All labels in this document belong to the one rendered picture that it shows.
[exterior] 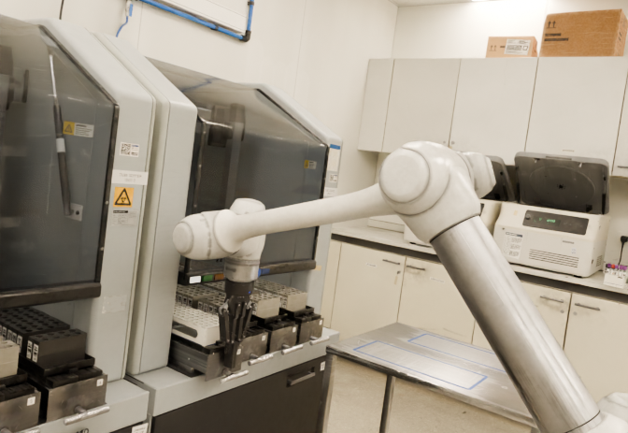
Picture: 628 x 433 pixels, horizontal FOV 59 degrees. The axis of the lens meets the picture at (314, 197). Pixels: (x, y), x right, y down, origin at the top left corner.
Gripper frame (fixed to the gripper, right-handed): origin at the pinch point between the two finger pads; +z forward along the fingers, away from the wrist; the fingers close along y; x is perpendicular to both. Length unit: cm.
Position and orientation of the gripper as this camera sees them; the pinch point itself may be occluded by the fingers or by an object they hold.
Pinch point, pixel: (230, 353)
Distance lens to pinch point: 155.0
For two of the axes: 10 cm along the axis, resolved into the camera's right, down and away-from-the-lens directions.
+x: 8.1, 1.4, -5.7
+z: -1.3, 9.9, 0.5
